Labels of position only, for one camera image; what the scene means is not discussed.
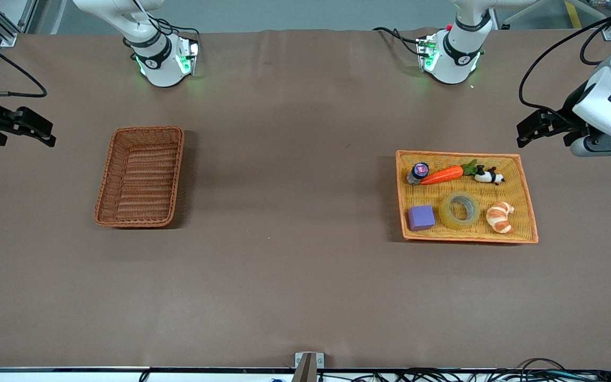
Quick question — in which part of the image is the yellow clear tape roll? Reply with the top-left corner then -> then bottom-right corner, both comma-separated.
439,191 -> 482,231

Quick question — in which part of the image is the orange wicker basket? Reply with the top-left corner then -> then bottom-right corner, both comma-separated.
395,150 -> 539,245

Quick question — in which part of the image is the brown wicker basket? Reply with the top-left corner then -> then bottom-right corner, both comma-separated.
93,126 -> 185,229

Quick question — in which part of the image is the black white panda toy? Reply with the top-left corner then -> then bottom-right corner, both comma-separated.
474,165 -> 505,185

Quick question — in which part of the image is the toy croissant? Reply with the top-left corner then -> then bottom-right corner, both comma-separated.
486,201 -> 515,235

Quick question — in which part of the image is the orange toy carrot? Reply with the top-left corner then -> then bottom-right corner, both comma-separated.
420,159 -> 478,186

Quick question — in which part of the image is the small bottle blue cap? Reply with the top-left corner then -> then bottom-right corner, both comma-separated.
406,162 -> 430,186

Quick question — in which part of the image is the grey metal stand leg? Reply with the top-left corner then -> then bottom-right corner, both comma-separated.
571,0 -> 610,26

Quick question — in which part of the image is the purple cube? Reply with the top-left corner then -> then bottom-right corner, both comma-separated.
407,205 -> 436,232

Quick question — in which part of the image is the brown table cover mat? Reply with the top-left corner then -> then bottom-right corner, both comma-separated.
0,28 -> 611,370

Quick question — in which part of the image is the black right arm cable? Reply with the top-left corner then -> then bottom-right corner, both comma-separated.
0,27 -> 48,99

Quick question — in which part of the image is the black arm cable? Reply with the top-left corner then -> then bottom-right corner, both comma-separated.
518,13 -> 611,126
0,27 -> 48,99

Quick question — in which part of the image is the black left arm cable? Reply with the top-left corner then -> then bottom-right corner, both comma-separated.
518,13 -> 611,126

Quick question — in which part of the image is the black base cable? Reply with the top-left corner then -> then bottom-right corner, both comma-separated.
373,27 -> 424,57
154,19 -> 203,46

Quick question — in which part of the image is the black cable bundle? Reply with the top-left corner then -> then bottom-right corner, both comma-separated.
316,358 -> 611,382

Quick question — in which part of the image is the grey metal bracket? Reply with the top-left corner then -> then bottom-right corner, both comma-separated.
293,352 -> 325,382

